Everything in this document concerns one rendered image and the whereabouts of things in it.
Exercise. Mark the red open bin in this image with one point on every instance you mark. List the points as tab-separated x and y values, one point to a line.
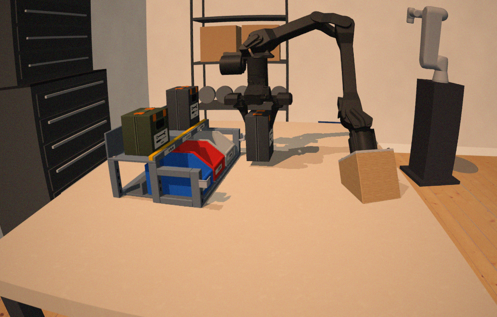
206	153

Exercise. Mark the blue bin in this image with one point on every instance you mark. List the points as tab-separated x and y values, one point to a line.
179	185

